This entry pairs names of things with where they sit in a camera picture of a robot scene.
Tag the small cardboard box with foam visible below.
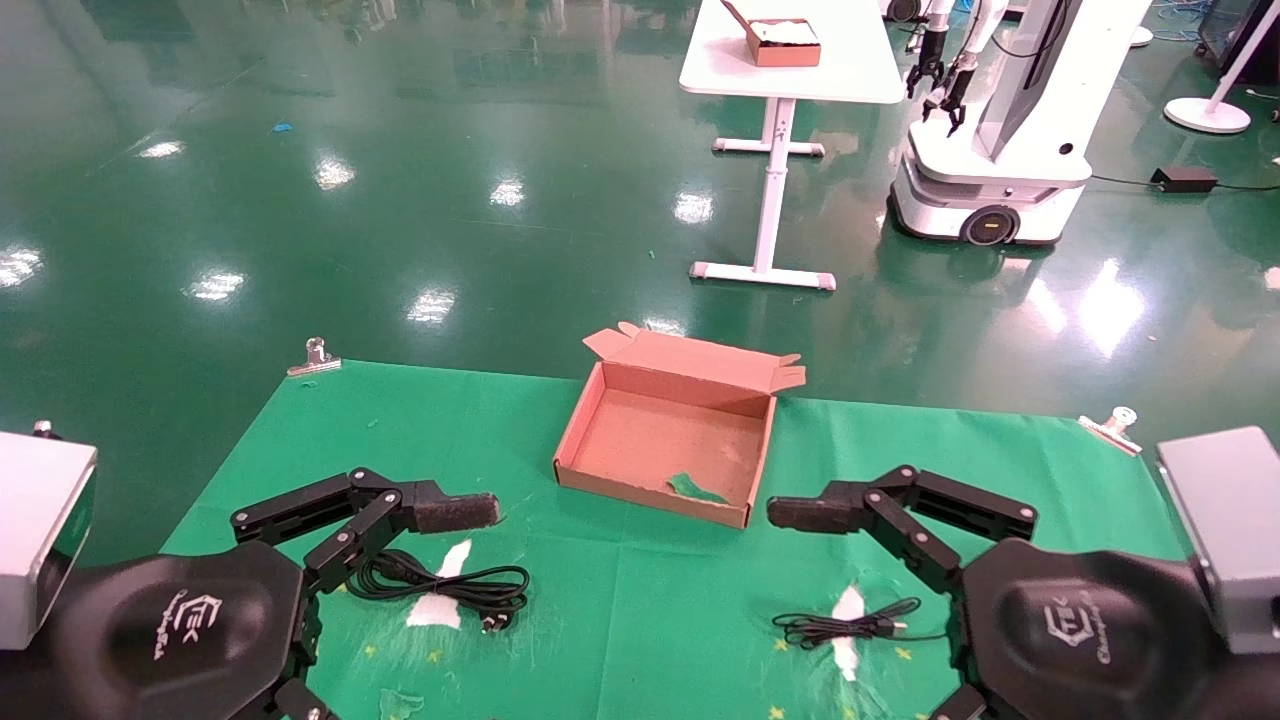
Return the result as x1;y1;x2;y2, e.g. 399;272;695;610
719;0;824;69

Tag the thin black USB cable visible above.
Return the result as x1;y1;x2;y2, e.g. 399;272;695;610
771;596;949;652

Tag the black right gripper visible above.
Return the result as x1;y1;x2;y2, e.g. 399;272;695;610
928;538;1242;720

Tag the white standing table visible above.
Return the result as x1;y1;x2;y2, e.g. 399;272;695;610
678;0;907;293

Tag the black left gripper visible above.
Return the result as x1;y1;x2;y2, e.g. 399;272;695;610
45;465;501;720

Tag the metal binder clip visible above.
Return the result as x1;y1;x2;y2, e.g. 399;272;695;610
1077;405;1144;458
287;336;343;379

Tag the black power adapter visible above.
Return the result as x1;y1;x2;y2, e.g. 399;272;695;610
1149;165;1220;197

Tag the open brown cardboard box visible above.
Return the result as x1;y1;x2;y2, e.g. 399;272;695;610
553;321;808;530

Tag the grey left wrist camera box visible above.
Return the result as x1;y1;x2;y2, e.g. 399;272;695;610
0;430;99;652

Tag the white wheeled robot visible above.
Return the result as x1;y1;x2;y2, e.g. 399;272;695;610
887;0;1153;248

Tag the thick black power cable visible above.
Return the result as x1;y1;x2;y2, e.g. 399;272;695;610
344;547;532;634

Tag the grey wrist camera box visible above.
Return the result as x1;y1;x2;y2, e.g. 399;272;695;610
1156;426;1280;657
0;430;99;652

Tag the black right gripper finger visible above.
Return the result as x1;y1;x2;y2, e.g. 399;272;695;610
767;464;1040;598

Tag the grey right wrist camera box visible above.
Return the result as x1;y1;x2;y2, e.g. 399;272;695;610
1156;426;1280;657

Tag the white round lamp stand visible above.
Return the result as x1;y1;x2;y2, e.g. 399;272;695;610
1164;0;1280;136

